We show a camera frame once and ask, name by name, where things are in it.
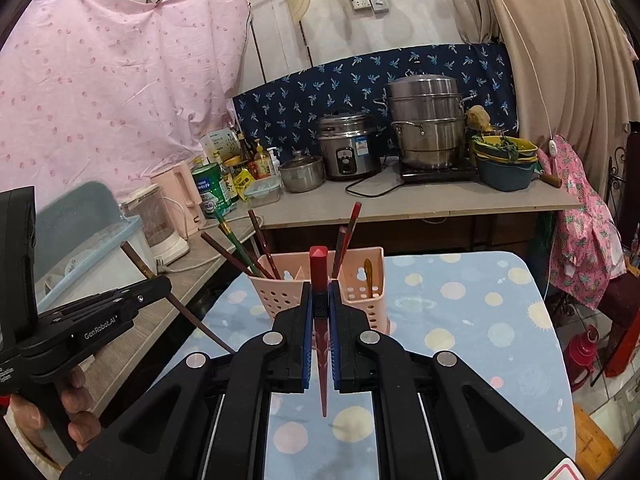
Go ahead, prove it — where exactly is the red thermos jug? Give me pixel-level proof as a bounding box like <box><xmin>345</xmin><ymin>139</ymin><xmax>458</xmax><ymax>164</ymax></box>
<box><xmin>567</xmin><ymin>325</ymin><xmax>601</xmax><ymax>394</ymax></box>

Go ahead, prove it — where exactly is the small lidded steel pot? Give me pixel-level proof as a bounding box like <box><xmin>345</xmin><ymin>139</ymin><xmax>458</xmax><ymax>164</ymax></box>
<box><xmin>278</xmin><ymin>150</ymin><xmax>325</xmax><ymax>194</ymax></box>

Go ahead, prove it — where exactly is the black induction cooker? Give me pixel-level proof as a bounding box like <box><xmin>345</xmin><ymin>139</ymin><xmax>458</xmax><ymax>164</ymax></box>
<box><xmin>399</xmin><ymin>160</ymin><xmax>480</xmax><ymax>184</ymax></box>

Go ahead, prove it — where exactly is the person's left hand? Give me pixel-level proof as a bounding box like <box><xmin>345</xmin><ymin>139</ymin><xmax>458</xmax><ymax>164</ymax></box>
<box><xmin>7</xmin><ymin>372</ymin><xmax>105</xmax><ymax>454</ymax></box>

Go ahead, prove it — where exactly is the white power cable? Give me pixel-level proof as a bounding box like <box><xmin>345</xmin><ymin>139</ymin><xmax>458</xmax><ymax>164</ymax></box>
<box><xmin>155</xmin><ymin>250</ymin><xmax>221</xmax><ymax>274</ymax></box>

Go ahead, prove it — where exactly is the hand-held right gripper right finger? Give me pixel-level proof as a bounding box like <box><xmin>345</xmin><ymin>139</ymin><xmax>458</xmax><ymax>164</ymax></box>
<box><xmin>327</xmin><ymin>281</ymin><xmax>576</xmax><ymax>480</ymax></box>

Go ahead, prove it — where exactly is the green tin can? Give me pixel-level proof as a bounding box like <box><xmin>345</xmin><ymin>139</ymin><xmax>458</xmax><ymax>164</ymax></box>
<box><xmin>192</xmin><ymin>162</ymin><xmax>236</xmax><ymax>216</ymax></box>

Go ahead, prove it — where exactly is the blue planet print tablecloth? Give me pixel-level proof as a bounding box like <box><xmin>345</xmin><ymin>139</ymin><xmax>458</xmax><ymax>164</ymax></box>
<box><xmin>145</xmin><ymin>250</ymin><xmax>576</xmax><ymax>467</ymax></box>

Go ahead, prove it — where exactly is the pink perforated utensil holder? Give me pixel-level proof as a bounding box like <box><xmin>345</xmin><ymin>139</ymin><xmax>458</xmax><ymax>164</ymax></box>
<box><xmin>248</xmin><ymin>246</ymin><xmax>390</xmax><ymax>336</ymax></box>

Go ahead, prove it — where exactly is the yellow oil bottle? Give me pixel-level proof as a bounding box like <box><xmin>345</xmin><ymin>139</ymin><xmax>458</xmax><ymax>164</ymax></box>
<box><xmin>252</xmin><ymin>141</ymin><xmax>272</xmax><ymax>180</ymax></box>

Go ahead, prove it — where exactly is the pink pineapple print garment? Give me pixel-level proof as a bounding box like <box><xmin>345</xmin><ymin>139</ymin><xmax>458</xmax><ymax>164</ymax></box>
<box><xmin>547</xmin><ymin>135</ymin><xmax>626</xmax><ymax>312</ymax></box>

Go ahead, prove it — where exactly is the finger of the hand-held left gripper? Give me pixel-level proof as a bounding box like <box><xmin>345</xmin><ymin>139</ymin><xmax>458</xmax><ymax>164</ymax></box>
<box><xmin>17</xmin><ymin>275</ymin><xmax>174</xmax><ymax>376</ymax></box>

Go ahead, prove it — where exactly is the beige curtain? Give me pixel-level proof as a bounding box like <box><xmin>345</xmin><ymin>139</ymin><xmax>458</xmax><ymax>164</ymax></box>
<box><xmin>437</xmin><ymin>0</ymin><xmax>640</xmax><ymax>162</ymax></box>

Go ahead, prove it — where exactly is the dark red chopstick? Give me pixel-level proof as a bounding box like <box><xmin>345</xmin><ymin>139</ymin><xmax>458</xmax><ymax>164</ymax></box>
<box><xmin>247</xmin><ymin>209</ymin><xmax>280</xmax><ymax>280</ymax></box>
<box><xmin>331</xmin><ymin>201</ymin><xmax>363</xmax><ymax>279</ymax></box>
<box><xmin>121</xmin><ymin>241</ymin><xmax>235</xmax><ymax>355</ymax></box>
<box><xmin>334</xmin><ymin>226</ymin><xmax>350</xmax><ymax>279</ymax></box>
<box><xmin>309</xmin><ymin>246</ymin><xmax>330</xmax><ymax>418</ymax></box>

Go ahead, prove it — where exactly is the steel steamer pot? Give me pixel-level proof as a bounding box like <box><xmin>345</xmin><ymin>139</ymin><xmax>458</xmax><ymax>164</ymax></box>
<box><xmin>374</xmin><ymin>74</ymin><xmax>477</xmax><ymax>171</ymax></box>

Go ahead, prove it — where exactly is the white dish rack box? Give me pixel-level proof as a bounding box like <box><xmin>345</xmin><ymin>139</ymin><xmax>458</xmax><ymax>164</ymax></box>
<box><xmin>32</xmin><ymin>180</ymin><xmax>159</xmax><ymax>312</ymax></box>

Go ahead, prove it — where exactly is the yellow plastic basin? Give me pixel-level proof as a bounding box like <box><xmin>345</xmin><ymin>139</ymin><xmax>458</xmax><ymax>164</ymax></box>
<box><xmin>470</xmin><ymin>134</ymin><xmax>540</xmax><ymax>164</ymax></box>

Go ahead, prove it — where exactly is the blue plastic basin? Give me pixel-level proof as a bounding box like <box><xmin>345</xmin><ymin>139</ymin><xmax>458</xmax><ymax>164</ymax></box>
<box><xmin>474</xmin><ymin>155</ymin><xmax>541</xmax><ymax>192</ymax></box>

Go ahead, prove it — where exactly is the pink electric kettle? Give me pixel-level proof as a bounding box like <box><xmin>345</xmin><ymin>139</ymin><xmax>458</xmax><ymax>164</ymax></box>
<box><xmin>150</xmin><ymin>162</ymin><xmax>207</xmax><ymax>239</ymax></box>

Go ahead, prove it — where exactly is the pink dotted hanging cloth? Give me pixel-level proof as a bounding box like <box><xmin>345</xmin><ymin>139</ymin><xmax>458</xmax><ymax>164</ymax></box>
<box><xmin>0</xmin><ymin>0</ymin><xmax>252</xmax><ymax>201</ymax></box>

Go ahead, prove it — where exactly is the white and green carton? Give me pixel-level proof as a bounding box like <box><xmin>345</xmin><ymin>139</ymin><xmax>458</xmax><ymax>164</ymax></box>
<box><xmin>202</xmin><ymin>129</ymin><xmax>241</xmax><ymax>161</ymax></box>

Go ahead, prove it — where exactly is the yellow packet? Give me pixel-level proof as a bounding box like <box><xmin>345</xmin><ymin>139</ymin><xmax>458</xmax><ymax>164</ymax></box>
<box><xmin>234</xmin><ymin>167</ymin><xmax>256</xmax><ymax>201</ymax></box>

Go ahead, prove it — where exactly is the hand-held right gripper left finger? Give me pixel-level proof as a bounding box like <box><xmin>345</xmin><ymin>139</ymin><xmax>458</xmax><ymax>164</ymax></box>
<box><xmin>59</xmin><ymin>282</ymin><xmax>315</xmax><ymax>480</ymax></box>

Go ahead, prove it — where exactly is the steel rice cooker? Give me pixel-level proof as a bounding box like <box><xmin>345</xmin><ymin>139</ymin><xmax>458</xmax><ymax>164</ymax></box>
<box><xmin>316</xmin><ymin>112</ymin><xmax>382</xmax><ymax>181</ymax></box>

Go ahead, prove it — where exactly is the dark blue floral cloth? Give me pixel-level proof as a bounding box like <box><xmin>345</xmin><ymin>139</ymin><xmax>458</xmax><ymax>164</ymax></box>
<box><xmin>232</xmin><ymin>42</ymin><xmax>521</xmax><ymax>162</ymax></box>

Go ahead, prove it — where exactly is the clear food container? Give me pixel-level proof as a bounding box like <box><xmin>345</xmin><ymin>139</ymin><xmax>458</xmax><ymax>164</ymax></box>
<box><xmin>244</xmin><ymin>176</ymin><xmax>282</xmax><ymax>207</ymax></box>

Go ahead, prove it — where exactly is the brown loofah sponge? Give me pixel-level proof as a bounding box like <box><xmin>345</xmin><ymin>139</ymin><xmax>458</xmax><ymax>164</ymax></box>
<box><xmin>465</xmin><ymin>105</ymin><xmax>491</xmax><ymax>132</ymax></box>

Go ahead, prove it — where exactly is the black power cable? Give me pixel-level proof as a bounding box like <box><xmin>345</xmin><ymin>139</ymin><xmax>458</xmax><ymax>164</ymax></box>
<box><xmin>345</xmin><ymin>175</ymin><xmax>404</xmax><ymax>197</ymax></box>

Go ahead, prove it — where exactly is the white blender appliance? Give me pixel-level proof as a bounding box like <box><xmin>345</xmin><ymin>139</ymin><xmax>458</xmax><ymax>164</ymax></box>
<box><xmin>120</xmin><ymin>184</ymin><xmax>190</xmax><ymax>266</ymax></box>

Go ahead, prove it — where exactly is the wooden stool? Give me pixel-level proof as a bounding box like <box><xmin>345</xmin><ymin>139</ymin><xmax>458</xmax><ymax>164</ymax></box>
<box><xmin>572</xmin><ymin>402</ymin><xmax>619</xmax><ymax>466</ymax></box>

